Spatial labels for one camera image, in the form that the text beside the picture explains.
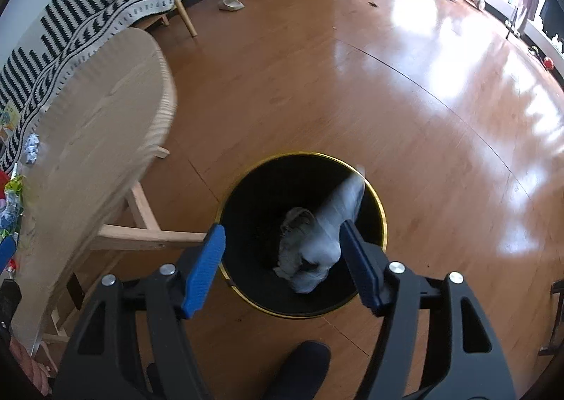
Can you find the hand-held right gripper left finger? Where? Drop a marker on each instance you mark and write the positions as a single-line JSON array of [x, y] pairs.
[[205, 268]]

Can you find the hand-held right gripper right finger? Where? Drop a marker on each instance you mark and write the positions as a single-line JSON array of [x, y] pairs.
[[359, 268]]

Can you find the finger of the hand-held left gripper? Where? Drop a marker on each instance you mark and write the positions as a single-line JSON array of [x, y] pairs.
[[6, 252]]

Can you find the white tissue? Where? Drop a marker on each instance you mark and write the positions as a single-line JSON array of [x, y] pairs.
[[335, 215]]

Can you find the black bin with gold rim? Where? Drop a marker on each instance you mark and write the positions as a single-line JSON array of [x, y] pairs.
[[255, 206]]

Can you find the crumpled grey paper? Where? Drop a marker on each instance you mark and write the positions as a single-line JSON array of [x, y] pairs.
[[297, 224]]

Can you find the person's dark shoe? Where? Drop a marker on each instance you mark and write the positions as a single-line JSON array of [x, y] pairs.
[[299, 373]]

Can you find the colourful children's book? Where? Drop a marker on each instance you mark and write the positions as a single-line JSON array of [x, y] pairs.
[[9, 116]]

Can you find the wooden table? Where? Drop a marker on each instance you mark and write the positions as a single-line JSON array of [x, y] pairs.
[[101, 118]]

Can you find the black white striped sofa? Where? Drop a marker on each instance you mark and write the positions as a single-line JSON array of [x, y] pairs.
[[79, 30]]

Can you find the beige slipper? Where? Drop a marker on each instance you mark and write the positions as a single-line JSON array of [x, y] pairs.
[[230, 3]]

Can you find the black chair frame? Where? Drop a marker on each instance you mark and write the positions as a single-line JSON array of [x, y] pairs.
[[556, 316]]

